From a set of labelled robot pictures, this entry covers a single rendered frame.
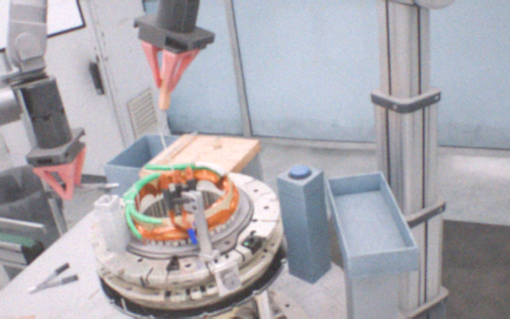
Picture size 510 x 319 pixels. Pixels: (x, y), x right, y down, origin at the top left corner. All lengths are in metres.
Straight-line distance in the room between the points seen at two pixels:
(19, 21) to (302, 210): 0.64
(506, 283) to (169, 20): 1.99
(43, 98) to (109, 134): 2.43
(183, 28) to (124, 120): 2.52
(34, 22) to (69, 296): 0.72
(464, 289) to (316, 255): 1.29
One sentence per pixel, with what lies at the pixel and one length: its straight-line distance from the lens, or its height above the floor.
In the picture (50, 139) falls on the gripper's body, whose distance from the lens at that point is 0.92.
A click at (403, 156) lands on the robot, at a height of 1.06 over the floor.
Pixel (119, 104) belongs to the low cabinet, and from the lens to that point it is 3.25.
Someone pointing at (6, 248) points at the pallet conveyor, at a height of 0.74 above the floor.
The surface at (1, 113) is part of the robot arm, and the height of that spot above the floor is 1.33.
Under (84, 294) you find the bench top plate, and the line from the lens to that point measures 1.39.
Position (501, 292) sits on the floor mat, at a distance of 2.45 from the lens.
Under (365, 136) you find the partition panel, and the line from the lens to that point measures 3.31.
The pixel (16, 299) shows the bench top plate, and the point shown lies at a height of 0.78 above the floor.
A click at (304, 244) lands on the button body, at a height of 0.89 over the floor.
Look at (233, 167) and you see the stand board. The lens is 1.15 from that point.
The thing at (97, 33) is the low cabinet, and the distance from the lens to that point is 3.13.
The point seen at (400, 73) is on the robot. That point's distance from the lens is 1.09.
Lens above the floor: 1.58
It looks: 26 degrees down
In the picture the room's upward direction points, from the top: 8 degrees counter-clockwise
